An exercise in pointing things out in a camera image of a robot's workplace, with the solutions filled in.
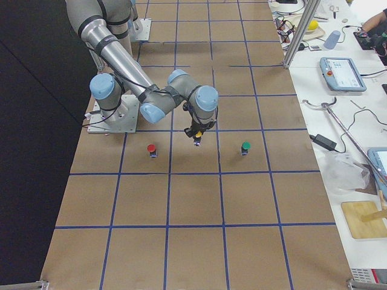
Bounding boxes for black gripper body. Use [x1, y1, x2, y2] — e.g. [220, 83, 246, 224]
[190, 119, 215, 133]

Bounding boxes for yellow push button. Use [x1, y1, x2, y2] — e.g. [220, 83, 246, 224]
[193, 131, 203, 147]

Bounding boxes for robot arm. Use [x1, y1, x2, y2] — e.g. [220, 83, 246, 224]
[66, 1, 218, 146]

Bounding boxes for red push button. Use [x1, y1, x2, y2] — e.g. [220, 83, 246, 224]
[147, 144, 158, 158]

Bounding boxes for green push button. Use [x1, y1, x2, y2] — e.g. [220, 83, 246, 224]
[241, 141, 251, 156]

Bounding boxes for person hand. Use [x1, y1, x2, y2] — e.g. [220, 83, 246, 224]
[362, 9, 386, 35]

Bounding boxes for black power adapter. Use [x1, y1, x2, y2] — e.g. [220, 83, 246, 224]
[310, 134, 337, 151]

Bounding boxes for metal rod with hook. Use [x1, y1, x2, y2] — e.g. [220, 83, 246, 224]
[301, 97, 386, 185]

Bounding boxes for clear plastic bag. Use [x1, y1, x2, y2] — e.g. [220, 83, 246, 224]
[321, 151, 370, 190]

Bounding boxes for blue teach pendant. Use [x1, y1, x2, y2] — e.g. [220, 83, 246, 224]
[319, 57, 366, 92]
[367, 147, 386, 180]

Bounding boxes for yellow ball in tray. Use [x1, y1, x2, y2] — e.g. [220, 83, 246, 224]
[307, 20, 319, 31]

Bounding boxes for blue plastic cup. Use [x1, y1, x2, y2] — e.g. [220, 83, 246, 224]
[323, 30, 341, 50]

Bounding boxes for wooden cutting board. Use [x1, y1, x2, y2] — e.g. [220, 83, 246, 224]
[341, 201, 386, 239]

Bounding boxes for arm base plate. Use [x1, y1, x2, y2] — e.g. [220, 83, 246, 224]
[130, 18, 152, 42]
[87, 94, 140, 134]

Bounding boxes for aluminium frame post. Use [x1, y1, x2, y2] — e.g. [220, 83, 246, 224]
[282, 0, 320, 69]

